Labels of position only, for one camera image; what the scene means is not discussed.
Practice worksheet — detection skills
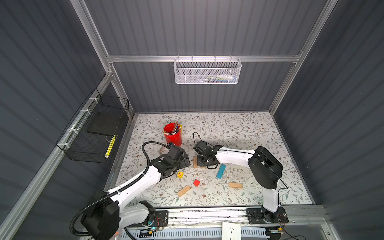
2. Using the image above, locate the teal wooden plank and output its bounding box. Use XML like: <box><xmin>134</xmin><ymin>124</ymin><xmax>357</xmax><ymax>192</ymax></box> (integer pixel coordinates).
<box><xmin>216</xmin><ymin>164</ymin><xmax>226</xmax><ymax>179</ymax></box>

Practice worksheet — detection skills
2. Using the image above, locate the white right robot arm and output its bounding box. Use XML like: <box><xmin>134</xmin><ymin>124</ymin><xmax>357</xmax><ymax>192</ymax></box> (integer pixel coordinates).
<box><xmin>193</xmin><ymin>141</ymin><xmax>284</xmax><ymax>214</ymax></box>

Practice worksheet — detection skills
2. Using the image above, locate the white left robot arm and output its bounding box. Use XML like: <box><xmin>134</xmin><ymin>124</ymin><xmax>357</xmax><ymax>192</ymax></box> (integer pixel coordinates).
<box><xmin>70</xmin><ymin>142</ymin><xmax>191</xmax><ymax>240</ymax></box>

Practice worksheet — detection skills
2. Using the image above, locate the clear tape roll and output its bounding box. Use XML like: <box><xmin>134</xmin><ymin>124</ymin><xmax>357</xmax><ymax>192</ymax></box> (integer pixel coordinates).
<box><xmin>158</xmin><ymin>147</ymin><xmax>169</xmax><ymax>157</ymax></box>

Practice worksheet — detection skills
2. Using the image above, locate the yellow letter E cube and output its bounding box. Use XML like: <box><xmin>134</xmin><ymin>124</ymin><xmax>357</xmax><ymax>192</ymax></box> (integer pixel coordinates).
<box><xmin>177</xmin><ymin>172</ymin><xmax>184</xmax><ymax>179</ymax></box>

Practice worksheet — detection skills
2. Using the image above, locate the red pencil cup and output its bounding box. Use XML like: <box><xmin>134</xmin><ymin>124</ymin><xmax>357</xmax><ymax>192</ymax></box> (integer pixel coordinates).
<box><xmin>163</xmin><ymin>122</ymin><xmax>182</xmax><ymax>147</ymax></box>

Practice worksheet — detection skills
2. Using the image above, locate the red wooden cube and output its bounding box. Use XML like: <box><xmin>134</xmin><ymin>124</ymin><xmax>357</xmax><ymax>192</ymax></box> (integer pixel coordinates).
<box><xmin>193</xmin><ymin>180</ymin><xmax>201</xmax><ymax>187</ymax></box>

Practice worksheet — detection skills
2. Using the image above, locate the white power socket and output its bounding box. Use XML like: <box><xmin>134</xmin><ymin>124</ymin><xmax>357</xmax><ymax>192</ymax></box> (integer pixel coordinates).
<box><xmin>222</xmin><ymin>222</ymin><xmax>242</xmax><ymax>240</ymax></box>

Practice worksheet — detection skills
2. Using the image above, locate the white wire basket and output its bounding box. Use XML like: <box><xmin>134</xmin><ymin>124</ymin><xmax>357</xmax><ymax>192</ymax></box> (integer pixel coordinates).
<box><xmin>173</xmin><ymin>58</ymin><xmax>242</xmax><ymax>85</ymax></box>

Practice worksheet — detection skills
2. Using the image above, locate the black wire basket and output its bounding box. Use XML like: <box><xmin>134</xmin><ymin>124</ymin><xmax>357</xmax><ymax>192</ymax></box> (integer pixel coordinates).
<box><xmin>57</xmin><ymin>90</ymin><xmax>130</xmax><ymax>164</ymax></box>

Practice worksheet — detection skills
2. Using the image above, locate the black corrugated cable conduit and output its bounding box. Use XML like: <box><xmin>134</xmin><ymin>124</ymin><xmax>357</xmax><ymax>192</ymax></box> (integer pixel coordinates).
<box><xmin>69</xmin><ymin>140</ymin><xmax>170</xmax><ymax>238</ymax></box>

